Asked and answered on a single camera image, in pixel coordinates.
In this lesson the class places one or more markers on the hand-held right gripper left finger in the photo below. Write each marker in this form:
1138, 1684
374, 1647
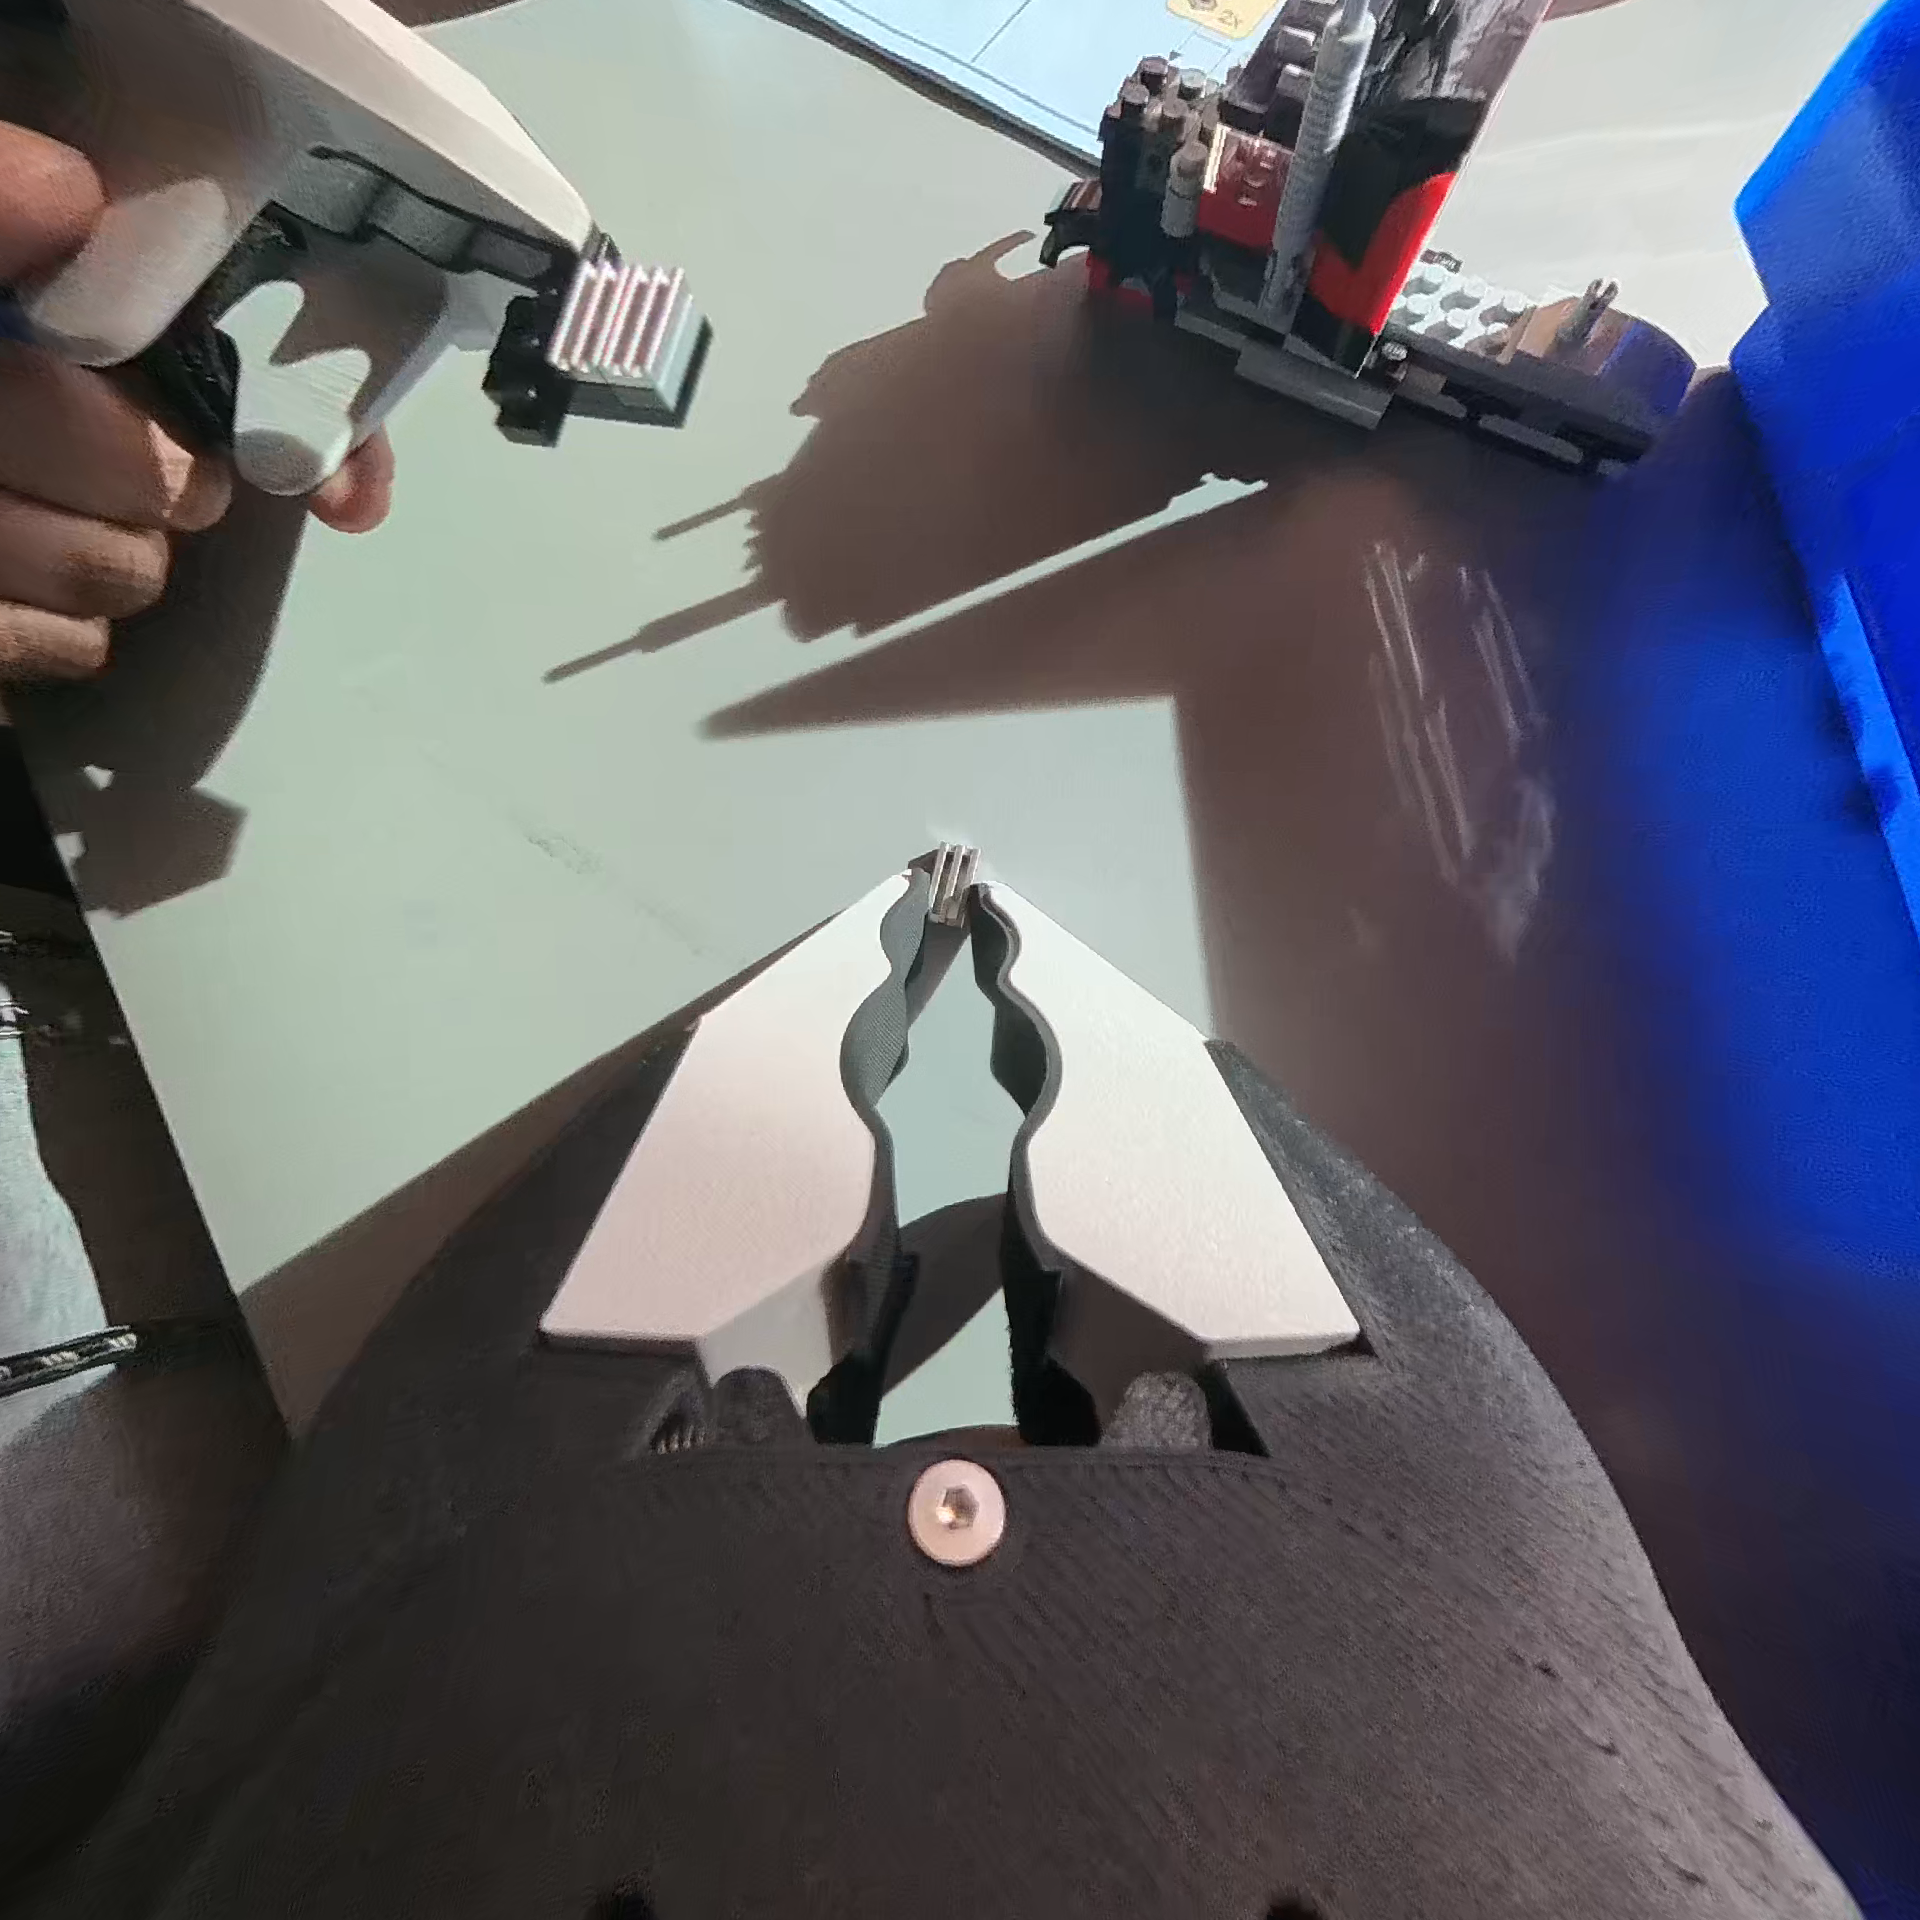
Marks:
721, 1185

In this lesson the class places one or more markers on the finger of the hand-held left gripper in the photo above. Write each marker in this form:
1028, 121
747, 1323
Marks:
284, 405
375, 107

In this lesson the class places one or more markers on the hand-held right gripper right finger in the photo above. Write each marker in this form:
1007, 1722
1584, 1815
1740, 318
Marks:
1185, 1185

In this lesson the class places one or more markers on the grey grille brick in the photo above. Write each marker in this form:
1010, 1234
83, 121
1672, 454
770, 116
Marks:
953, 886
622, 331

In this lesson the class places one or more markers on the blue plastic bin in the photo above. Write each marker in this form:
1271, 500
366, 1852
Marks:
1844, 375

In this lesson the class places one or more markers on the person's left hand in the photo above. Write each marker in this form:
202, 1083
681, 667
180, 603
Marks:
75, 494

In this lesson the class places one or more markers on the light blue instruction booklet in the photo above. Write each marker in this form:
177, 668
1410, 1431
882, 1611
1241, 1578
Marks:
961, 61

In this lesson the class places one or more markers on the toy brick truck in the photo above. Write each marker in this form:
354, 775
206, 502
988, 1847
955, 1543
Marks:
1319, 225

